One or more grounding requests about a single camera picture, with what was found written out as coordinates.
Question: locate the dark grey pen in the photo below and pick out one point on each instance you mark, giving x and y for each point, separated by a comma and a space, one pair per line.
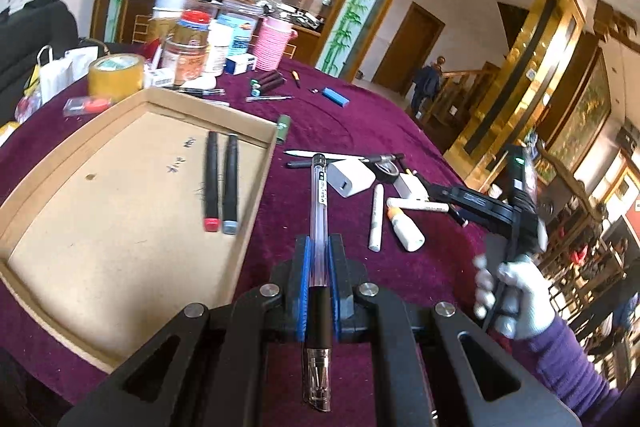
300, 164

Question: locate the white paper bag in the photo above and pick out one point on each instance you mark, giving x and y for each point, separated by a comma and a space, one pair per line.
55, 74

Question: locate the cardboard tray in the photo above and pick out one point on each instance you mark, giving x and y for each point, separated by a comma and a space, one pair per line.
125, 232

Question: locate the glass jar red label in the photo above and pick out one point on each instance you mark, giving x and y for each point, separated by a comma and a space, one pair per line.
184, 64

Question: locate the plain white marker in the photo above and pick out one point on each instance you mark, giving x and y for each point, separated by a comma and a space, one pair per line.
376, 217

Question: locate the white glue bottle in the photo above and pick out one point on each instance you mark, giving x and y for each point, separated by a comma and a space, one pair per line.
407, 232

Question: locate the clear gel pen black grip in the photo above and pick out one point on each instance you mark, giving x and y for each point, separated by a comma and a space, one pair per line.
320, 187

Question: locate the framed landscape painting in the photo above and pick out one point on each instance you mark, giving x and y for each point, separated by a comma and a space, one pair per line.
585, 112

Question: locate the small white box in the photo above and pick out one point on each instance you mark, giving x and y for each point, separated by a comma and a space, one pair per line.
160, 78

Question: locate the black marker grey-blue cap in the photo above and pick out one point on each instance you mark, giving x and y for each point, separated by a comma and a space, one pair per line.
230, 182

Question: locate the small white adapter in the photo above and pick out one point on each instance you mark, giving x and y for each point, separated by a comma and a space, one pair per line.
410, 186

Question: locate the black marker red cap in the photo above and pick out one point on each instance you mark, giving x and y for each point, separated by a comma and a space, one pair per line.
212, 177

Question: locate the thin black pen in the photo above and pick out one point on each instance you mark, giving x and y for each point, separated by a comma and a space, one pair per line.
267, 98

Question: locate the jar with red lid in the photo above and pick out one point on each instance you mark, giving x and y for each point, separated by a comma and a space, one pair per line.
196, 27

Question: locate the person's right hand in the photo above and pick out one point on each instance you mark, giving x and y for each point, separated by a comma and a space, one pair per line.
525, 292

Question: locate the pink woven cup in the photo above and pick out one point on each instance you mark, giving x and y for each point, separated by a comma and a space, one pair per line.
271, 44

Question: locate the white marker orange tip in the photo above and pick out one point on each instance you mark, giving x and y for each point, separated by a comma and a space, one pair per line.
420, 206

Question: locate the black bag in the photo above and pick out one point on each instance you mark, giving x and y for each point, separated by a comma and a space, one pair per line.
35, 27

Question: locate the yellow tape roll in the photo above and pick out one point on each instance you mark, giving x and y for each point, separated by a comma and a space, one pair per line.
115, 82

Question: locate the white round container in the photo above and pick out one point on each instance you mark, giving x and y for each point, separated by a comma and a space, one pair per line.
170, 2

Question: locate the blue printed box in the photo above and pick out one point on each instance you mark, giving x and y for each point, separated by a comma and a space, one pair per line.
240, 34

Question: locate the white charger plug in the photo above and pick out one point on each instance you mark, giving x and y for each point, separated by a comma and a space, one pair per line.
350, 179

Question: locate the white plastic jar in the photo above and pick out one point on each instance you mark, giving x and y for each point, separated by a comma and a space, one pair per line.
217, 49

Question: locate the person's right forearm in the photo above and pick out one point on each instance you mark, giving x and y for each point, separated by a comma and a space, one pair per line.
565, 367

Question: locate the clear packet with red item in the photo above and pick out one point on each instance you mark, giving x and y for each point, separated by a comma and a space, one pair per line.
92, 105

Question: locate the clear pen black cap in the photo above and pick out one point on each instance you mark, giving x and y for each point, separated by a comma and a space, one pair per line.
382, 157

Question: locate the black tape roll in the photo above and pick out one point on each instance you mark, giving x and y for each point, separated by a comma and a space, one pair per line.
387, 173

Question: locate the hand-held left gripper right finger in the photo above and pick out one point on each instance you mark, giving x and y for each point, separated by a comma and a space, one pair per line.
334, 277

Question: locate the dark blue hanging jacket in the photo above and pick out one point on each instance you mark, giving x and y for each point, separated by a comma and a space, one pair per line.
426, 82

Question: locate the short yellow black pen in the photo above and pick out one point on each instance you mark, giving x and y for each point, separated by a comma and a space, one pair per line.
295, 79

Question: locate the blue and white box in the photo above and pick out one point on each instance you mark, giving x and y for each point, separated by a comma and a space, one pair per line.
240, 64

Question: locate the wooden door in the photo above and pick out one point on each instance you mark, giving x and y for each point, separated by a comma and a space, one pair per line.
407, 49

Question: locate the white stylus pen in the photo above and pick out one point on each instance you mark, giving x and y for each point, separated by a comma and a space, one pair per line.
300, 153

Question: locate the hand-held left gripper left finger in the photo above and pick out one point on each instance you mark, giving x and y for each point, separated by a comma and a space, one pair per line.
302, 277

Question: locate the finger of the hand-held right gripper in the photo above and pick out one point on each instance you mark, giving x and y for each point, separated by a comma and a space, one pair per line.
435, 193
457, 217

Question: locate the black marker green cap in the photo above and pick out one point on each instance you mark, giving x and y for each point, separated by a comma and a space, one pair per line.
270, 82

